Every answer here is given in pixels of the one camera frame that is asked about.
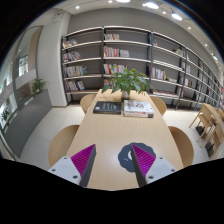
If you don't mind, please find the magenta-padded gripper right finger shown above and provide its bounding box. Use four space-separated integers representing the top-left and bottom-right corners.
130 143 178 188

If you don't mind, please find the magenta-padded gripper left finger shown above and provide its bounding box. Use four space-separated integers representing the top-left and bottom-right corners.
48 143 98 188

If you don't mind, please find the black cartoon-eyed mouse pad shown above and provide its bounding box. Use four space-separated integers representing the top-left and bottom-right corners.
117 142 157 173

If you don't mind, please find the white book with red spine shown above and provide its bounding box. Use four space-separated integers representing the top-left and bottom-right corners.
123 111 154 119

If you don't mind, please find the white illustrated book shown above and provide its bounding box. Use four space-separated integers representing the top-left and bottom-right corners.
123 99 155 116

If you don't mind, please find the black hardcover book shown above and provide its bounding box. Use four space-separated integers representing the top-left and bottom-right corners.
92 100 123 116

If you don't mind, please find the small wooden table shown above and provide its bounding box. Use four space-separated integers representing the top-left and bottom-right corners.
199 103 224 134

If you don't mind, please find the leafy green potted plant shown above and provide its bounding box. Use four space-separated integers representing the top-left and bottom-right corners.
0 108 11 123
31 78 48 96

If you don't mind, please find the green plant in white pot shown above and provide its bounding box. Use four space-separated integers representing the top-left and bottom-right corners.
101 67 154 100

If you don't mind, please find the grey bookshelf unit with books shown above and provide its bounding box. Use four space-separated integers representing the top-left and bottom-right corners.
60 25 224 111

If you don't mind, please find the group of round ceiling lights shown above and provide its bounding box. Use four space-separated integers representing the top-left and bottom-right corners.
74 0 219 61

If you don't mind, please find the group of wooden frame chairs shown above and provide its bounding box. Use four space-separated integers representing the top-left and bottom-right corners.
188 103 224 158

